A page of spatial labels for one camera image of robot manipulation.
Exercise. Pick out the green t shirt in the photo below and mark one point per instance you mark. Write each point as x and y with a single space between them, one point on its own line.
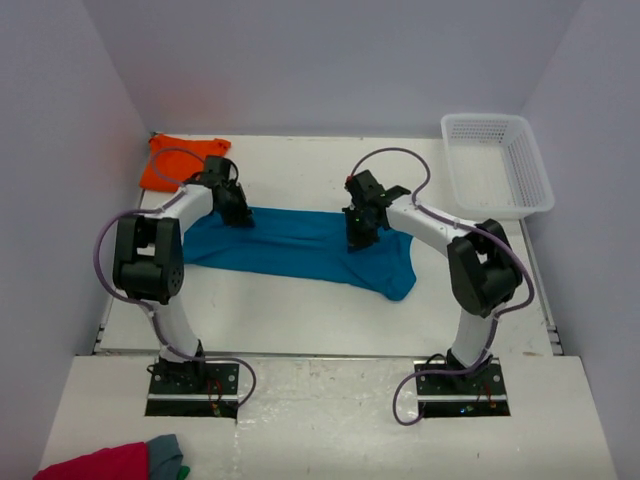
183 473

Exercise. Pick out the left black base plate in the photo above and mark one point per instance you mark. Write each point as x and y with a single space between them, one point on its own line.
193 391

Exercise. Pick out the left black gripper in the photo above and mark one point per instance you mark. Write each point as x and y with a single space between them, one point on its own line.
242 217

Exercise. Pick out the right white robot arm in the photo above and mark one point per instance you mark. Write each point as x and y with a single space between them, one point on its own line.
483 270

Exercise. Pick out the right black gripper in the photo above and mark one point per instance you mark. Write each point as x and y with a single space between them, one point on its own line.
355 240

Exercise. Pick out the blue t shirt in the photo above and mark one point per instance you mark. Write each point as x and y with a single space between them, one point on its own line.
303 244

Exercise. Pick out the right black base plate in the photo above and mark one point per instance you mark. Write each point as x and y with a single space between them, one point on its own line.
480 394

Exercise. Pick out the white plastic basket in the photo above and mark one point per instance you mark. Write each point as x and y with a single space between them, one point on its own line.
495 166

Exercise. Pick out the orange folded t shirt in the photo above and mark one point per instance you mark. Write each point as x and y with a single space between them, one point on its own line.
174 160

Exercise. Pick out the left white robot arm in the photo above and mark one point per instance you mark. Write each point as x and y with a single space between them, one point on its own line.
149 266

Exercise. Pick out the red t shirt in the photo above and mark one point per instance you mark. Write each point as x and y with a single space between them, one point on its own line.
128 461

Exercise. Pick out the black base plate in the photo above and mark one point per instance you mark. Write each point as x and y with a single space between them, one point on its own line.
193 391
480 394

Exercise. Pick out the grey t shirt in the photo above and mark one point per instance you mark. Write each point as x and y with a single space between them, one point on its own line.
164 457

